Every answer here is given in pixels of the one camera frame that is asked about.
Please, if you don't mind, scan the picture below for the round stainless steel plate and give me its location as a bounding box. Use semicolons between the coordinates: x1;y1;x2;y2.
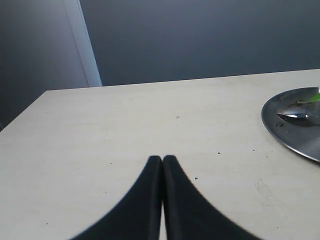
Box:
261;86;320;162

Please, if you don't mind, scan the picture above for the red artificial flower green stem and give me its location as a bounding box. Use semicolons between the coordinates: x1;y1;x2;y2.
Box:
296;93;320;104

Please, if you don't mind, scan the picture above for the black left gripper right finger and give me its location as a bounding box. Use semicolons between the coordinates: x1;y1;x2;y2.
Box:
163;155;259;240

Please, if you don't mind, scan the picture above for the silver metal spoon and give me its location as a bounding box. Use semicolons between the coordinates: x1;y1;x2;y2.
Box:
276;106;320;119

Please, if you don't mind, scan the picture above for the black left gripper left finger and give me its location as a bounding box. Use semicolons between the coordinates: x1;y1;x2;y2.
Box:
73;155;163;240

